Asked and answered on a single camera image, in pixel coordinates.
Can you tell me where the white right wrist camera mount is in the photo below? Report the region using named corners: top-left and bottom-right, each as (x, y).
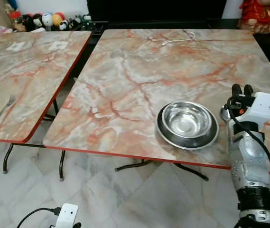
top-left (241, 93), bottom-right (270, 125)

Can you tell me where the white cable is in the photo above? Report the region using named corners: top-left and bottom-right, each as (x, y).
top-left (162, 31), bottom-right (196, 47)

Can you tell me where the white round doll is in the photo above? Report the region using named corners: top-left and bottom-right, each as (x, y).
top-left (41, 13), bottom-right (54, 27)

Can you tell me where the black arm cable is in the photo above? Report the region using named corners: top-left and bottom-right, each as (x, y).
top-left (224, 96), bottom-right (270, 188)
top-left (16, 207), bottom-right (62, 228)

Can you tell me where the stainless steel spoon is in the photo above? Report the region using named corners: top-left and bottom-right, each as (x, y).
top-left (220, 107), bottom-right (232, 122)

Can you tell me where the black plush toy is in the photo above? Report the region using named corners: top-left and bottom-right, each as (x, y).
top-left (20, 14), bottom-right (43, 32)

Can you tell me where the stainless steel bowl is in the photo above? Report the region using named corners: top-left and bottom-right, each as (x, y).
top-left (156, 101), bottom-right (219, 151)

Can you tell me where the orange round doll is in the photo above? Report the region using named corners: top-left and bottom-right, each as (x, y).
top-left (53, 12), bottom-right (65, 27)

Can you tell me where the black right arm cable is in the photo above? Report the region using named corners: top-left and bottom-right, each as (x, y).
top-left (224, 96), bottom-right (270, 188)

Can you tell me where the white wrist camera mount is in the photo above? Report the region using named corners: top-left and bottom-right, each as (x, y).
top-left (54, 203), bottom-right (79, 228)
top-left (241, 93), bottom-right (270, 125)

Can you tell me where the black television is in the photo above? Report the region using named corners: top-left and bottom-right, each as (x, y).
top-left (87, 0), bottom-right (228, 22)

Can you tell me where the red figurine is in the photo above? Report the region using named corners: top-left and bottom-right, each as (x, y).
top-left (238, 0), bottom-right (270, 34)

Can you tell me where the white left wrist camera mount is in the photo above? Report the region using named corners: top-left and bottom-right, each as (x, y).
top-left (54, 203), bottom-right (79, 228)

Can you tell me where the marble pattern folding table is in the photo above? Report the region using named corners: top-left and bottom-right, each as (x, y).
top-left (0, 30), bottom-right (93, 182)
top-left (42, 28), bottom-right (270, 182)

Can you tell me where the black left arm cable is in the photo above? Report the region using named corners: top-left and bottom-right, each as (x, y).
top-left (16, 207), bottom-right (62, 228)

